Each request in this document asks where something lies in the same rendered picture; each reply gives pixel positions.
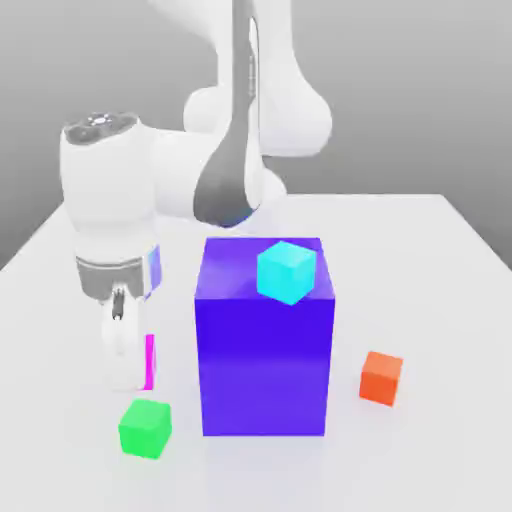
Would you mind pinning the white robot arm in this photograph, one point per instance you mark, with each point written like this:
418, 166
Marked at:
108, 180

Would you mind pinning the small green cube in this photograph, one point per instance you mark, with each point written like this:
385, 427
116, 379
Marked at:
144, 428

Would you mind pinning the large purple box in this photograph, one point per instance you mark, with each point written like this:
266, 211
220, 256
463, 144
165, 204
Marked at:
264, 360

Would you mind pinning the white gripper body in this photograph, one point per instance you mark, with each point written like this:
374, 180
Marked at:
128, 344

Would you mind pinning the small cyan cube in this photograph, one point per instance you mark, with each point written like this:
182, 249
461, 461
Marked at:
286, 274

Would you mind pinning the small magenta cube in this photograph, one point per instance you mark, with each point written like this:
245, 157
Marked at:
149, 360

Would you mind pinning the small orange cube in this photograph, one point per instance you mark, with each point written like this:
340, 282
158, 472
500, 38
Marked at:
380, 380

